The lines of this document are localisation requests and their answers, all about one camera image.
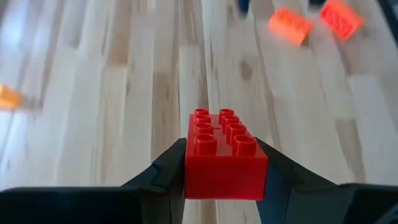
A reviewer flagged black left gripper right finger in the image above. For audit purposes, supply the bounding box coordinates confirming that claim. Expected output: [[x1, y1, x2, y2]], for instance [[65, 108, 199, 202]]
[[255, 138, 343, 224]]

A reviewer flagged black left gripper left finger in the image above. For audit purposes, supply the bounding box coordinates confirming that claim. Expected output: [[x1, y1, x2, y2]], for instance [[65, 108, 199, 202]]
[[121, 138, 187, 224]]

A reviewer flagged red toy brick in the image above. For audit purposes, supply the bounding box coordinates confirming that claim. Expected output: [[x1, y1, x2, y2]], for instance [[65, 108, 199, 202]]
[[183, 108, 269, 201]]

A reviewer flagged orange toy brick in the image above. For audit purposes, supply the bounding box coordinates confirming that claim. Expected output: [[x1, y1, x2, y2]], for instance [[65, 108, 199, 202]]
[[318, 0, 364, 42], [267, 6, 314, 47]]

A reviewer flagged yellow toy brick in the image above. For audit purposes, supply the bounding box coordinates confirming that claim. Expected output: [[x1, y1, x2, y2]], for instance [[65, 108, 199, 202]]
[[0, 83, 25, 110]]

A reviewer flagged black metal table frame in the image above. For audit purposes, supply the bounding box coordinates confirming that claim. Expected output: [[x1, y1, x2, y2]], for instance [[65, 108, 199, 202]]
[[376, 0, 398, 50]]

